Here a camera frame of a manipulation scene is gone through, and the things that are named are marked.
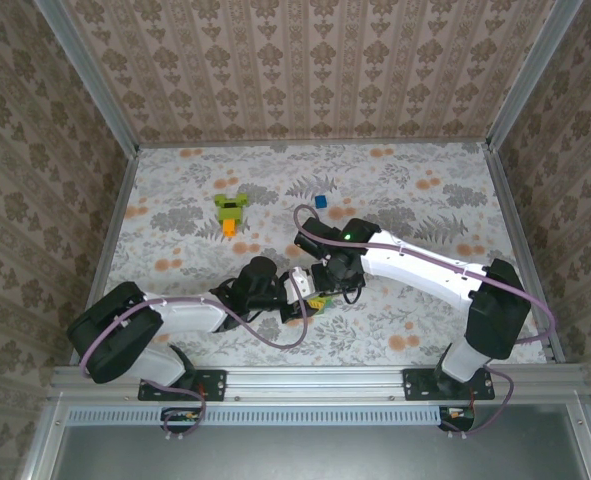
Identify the floral patterned table cover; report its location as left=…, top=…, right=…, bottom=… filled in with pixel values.
left=81, top=143, right=551, bottom=369

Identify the thin aluminium edge strip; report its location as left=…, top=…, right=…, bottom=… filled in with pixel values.
left=135, top=139, right=489, bottom=150

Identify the grey sheet metal panel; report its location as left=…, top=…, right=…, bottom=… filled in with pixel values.
left=49, top=403, right=591, bottom=480

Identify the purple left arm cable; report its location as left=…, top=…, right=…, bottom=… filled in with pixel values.
left=78, top=287, right=312, bottom=444

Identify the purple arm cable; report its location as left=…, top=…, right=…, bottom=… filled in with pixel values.
left=78, top=287, right=312, bottom=444
left=292, top=203, right=559, bottom=441

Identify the wide aluminium base rail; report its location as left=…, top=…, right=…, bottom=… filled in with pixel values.
left=49, top=364, right=586, bottom=404

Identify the grey slotted cable duct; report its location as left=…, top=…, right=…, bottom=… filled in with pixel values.
left=66, top=405, right=442, bottom=427

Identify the aluminium table side rail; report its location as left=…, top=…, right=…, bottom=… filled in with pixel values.
left=83, top=147, right=141, bottom=314
left=482, top=143, right=566, bottom=366

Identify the small wired controller board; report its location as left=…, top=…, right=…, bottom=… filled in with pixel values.
left=161, top=407, right=202, bottom=435
left=438, top=406, right=477, bottom=433

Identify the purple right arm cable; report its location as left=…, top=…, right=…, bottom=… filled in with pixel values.
left=292, top=203, right=559, bottom=441

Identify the aluminium frame post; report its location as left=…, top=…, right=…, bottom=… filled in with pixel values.
left=484, top=0, right=585, bottom=151
left=33, top=0, right=141, bottom=156

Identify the aluminium outer frame rail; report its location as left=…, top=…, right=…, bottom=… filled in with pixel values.
left=564, top=399, right=591, bottom=480
left=19, top=394, right=71, bottom=480

